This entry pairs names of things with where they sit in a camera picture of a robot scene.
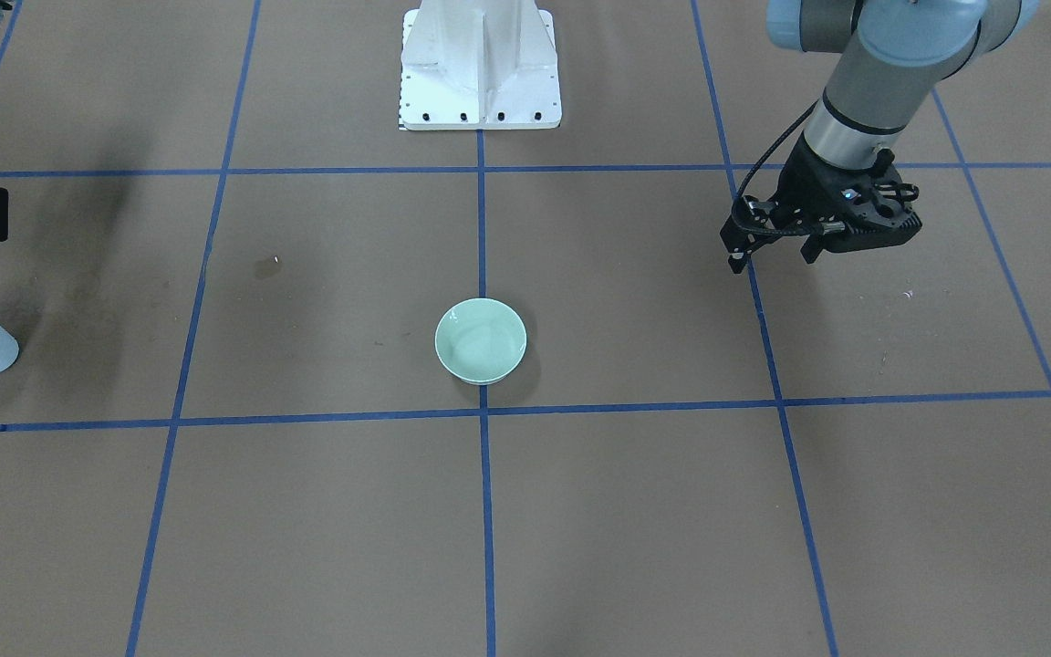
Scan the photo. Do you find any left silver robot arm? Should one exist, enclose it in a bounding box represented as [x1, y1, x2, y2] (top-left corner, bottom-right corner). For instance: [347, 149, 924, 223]
[721, 1, 1039, 274]

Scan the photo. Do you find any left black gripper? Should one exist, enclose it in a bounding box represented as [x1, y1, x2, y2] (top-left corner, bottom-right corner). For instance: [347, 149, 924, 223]
[719, 137, 867, 275]

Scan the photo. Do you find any mint green bowl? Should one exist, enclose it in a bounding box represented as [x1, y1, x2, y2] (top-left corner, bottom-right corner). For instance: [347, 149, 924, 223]
[434, 297, 528, 386]

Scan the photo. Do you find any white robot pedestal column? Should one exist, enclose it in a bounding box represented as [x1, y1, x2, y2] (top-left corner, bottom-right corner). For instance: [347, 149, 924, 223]
[398, 1, 563, 130]

